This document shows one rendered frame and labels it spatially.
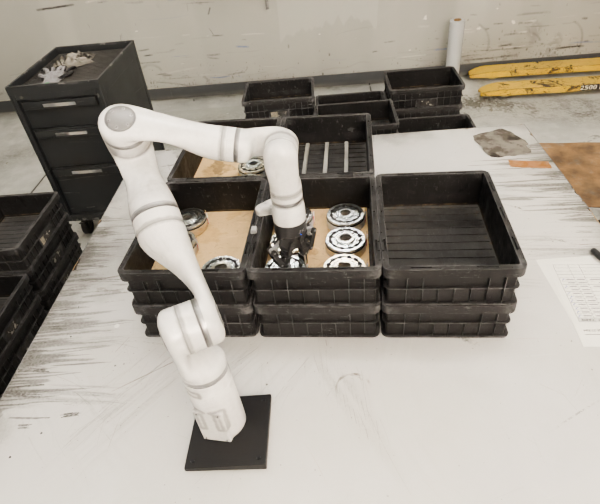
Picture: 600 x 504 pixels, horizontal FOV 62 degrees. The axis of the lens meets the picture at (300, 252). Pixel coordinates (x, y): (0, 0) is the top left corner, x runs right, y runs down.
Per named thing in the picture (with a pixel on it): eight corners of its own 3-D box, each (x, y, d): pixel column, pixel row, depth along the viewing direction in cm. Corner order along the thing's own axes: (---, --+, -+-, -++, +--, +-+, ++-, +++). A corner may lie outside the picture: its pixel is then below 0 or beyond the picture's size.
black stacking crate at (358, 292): (380, 309, 113) (381, 272, 106) (253, 309, 116) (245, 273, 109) (374, 210, 143) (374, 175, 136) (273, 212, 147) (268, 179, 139)
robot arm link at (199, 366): (157, 337, 81) (186, 401, 91) (213, 316, 83) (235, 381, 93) (149, 303, 88) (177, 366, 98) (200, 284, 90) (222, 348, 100)
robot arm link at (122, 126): (237, 111, 98) (238, 135, 106) (100, 95, 96) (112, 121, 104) (231, 151, 95) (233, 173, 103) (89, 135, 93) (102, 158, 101)
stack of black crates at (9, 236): (64, 332, 209) (16, 249, 181) (-4, 335, 211) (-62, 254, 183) (95, 269, 240) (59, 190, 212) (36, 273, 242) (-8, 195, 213)
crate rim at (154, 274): (245, 280, 110) (244, 272, 109) (117, 281, 114) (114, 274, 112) (268, 184, 141) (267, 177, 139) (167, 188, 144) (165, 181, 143)
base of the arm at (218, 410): (238, 443, 101) (218, 391, 90) (196, 437, 103) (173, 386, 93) (251, 404, 108) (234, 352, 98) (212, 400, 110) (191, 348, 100)
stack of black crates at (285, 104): (318, 146, 318) (313, 76, 289) (319, 170, 295) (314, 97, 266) (257, 151, 320) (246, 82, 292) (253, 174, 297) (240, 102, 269)
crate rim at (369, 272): (382, 278, 107) (382, 270, 105) (246, 280, 110) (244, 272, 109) (374, 181, 137) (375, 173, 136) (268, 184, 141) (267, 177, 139)
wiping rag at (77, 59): (86, 69, 251) (84, 62, 248) (45, 72, 252) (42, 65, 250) (104, 50, 273) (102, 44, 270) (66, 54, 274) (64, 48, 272)
